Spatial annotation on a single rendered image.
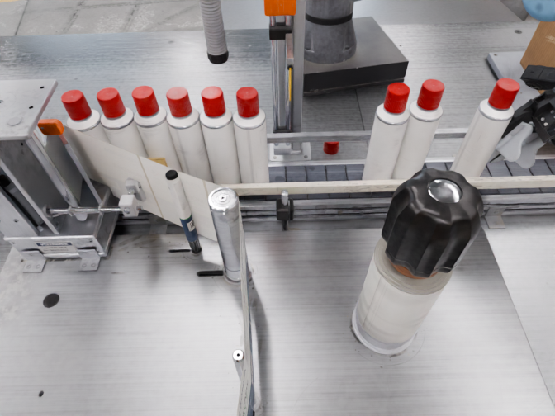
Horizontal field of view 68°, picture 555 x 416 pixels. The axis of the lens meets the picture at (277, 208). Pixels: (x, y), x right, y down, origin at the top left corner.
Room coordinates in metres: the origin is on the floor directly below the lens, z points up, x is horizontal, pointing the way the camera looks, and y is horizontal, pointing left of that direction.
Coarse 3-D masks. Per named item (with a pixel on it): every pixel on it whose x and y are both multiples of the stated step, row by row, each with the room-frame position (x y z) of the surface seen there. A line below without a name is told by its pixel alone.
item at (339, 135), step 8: (464, 128) 0.55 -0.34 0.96; (272, 136) 0.54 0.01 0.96; (280, 136) 0.54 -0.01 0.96; (288, 136) 0.54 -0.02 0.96; (296, 136) 0.54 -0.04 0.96; (304, 136) 0.54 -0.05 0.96; (312, 136) 0.54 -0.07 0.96; (320, 136) 0.54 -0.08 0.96; (328, 136) 0.54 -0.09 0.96; (336, 136) 0.54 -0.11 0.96; (344, 136) 0.54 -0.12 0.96; (352, 136) 0.54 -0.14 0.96; (360, 136) 0.54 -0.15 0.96; (368, 136) 0.54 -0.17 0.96; (440, 136) 0.54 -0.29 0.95; (448, 136) 0.54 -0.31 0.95; (456, 136) 0.54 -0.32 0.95; (464, 136) 0.54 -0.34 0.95
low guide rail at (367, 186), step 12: (372, 180) 0.47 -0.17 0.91; (384, 180) 0.47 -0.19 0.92; (396, 180) 0.47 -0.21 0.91; (468, 180) 0.47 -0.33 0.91; (480, 180) 0.47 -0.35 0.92; (492, 180) 0.47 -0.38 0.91; (504, 180) 0.46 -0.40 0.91; (516, 180) 0.46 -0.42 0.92; (528, 180) 0.46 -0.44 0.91; (540, 180) 0.46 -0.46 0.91; (552, 180) 0.46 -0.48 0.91; (240, 192) 0.47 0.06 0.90; (252, 192) 0.47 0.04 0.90; (264, 192) 0.47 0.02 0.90; (276, 192) 0.47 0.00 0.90; (288, 192) 0.47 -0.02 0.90; (300, 192) 0.47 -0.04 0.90; (312, 192) 0.47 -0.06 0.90; (324, 192) 0.47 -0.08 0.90; (336, 192) 0.47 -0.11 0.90
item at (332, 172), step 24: (288, 168) 0.54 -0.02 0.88; (312, 168) 0.54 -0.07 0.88; (336, 168) 0.54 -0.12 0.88; (360, 168) 0.54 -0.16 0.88; (504, 168) 0.52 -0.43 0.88; (528, 168) 0.52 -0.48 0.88; (552, 168) 0.52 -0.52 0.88; (360, 192) 0.48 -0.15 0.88; (384, 192) 0.47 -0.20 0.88; (480, 192) 0.47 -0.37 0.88; (504, 192) 0.46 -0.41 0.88; (528, 192) 0.46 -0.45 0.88; (552, 192) 0.46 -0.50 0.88
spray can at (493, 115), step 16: (512, 80) 0.51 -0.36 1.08; (496, 96) 0.50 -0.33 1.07; (512, 96) 0.49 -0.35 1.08; (480, 112) 0.50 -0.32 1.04; (496, 112) 0.49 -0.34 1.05; (512, 112) 0.49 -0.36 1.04; (480, 128) 0.49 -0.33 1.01; (496, 128) 0.48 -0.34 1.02; (464, 144) 0.50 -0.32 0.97; (480, 144) 0.48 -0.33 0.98; (496, 144) 0.49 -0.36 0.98; (464, 160) 0.49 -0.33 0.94; (480, 160) 0.48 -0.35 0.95; (464, 176) 0.48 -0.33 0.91
